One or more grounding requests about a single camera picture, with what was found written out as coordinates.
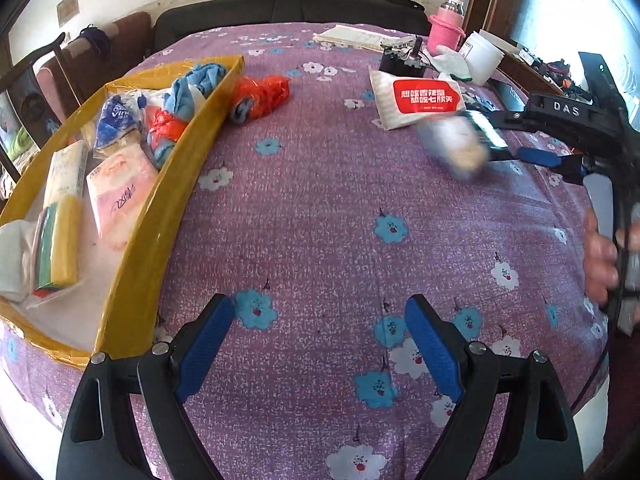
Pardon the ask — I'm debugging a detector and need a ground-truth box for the dark wooden chair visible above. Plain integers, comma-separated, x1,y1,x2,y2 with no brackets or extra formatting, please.
0,32,86,181

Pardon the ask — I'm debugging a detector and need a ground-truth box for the yellow cardboard box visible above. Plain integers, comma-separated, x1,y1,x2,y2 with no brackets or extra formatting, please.
0,54,246,371

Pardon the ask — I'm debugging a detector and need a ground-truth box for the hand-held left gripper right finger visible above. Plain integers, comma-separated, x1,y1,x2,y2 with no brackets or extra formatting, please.
404,294,585,480

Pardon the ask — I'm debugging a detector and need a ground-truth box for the black sofa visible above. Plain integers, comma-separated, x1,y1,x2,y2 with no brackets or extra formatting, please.
150,0,436,56

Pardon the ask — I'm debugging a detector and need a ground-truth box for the white paper pad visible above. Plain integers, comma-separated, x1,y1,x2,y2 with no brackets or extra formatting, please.
312,25,416,53

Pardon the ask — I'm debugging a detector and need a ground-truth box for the multicolour sponge pack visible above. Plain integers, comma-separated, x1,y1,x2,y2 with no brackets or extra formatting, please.
27,195,83,301

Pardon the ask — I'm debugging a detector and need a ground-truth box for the black box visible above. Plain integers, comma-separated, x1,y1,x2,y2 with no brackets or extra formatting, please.
377,37,426,78

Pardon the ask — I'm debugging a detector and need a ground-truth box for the wooden sideboard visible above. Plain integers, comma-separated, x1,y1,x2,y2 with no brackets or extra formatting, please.
492,35,601,111

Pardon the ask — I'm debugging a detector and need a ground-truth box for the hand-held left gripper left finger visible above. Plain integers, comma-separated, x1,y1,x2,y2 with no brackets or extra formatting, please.
56,293,236,480

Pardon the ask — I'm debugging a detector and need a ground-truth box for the light blue beige packet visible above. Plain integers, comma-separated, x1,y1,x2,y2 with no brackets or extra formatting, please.
417,112,491,178

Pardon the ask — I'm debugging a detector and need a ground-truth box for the white plastic bag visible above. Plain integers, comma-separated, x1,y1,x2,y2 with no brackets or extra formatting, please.
0,220,41,303

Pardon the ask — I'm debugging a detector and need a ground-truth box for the white red wet wipes pack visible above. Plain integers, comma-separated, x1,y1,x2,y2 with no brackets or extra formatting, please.
369,67,468,131

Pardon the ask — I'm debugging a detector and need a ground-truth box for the blue cloth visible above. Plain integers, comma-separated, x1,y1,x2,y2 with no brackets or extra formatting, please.
170,62,226,116

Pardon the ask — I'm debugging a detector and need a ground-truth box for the person's right hand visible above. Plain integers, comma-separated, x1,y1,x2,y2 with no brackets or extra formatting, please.
584,207,622,306

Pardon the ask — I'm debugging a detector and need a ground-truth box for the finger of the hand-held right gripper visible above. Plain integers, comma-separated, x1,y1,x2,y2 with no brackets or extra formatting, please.
487,146,591,186
462,110,533,151

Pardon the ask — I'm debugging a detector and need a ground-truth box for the pale printed tissue pack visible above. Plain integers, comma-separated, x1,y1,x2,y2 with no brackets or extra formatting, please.
42,140,90,208

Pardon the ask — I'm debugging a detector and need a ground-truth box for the purple cloth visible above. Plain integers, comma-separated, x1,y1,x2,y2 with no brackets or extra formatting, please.
80,24,111,53

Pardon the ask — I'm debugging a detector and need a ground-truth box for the purple floral blanket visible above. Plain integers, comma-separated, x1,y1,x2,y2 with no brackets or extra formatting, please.
0,22,616,480

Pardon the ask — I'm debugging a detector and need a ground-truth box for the pink tissue pack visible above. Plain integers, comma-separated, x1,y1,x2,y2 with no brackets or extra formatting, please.
85,150,160,251

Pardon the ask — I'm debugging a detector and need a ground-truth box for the blue white packet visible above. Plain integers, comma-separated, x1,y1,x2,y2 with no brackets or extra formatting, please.
92,92,143,156

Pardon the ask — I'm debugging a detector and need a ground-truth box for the pink bottle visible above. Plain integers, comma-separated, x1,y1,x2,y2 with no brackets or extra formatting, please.
427,0,466,51

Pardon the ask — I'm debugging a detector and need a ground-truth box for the wall plaque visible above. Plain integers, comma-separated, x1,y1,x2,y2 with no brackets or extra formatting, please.
56,0,81,26

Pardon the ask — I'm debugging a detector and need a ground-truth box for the white container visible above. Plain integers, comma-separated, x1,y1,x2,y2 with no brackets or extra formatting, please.
460,30,506,86

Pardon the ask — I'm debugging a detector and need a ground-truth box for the white crumpled cloth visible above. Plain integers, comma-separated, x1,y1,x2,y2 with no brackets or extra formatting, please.
432,45,473,81

